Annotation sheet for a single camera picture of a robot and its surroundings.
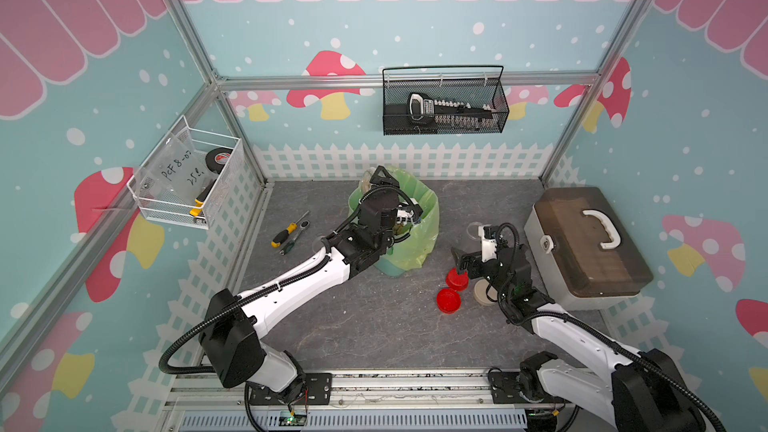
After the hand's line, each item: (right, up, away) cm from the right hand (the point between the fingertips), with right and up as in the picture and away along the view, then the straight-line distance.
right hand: (466, 245), depth 85 cm
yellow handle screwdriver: (-60, +1, +18) cm, 62 cm away
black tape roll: (-68, +24, -5) cm, 73 cm away
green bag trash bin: (-17, -2, -4) cm, 17 cm away
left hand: (-27, +18, -12) cm, 34 cm away
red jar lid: (-2, -12, +5) cm, 13 cm away
